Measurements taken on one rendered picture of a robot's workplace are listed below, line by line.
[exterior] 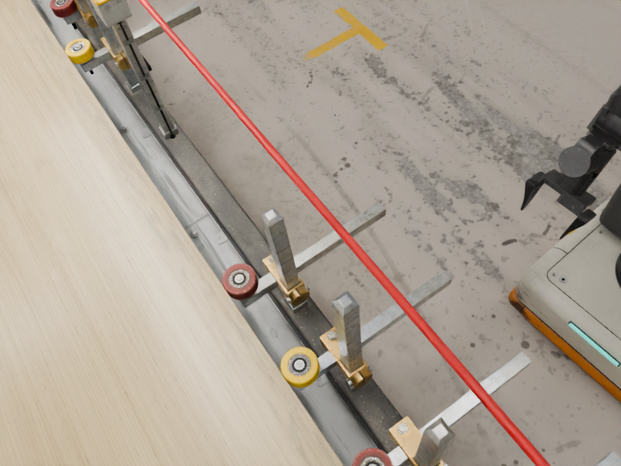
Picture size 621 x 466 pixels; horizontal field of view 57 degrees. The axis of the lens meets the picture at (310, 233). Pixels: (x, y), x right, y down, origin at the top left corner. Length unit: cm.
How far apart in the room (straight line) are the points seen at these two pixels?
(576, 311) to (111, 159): 149
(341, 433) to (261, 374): 32
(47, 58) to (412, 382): 162
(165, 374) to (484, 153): 182
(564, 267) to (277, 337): 103
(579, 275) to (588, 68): 132
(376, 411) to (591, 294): 96
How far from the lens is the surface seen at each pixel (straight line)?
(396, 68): 299
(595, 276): 211
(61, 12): 219
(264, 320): 158
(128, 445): 127
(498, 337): 224
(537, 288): 205
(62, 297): 146
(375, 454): 117
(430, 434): 97
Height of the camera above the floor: 206
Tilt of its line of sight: 59 degrees down
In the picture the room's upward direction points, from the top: 11 degrees counter-clockwise
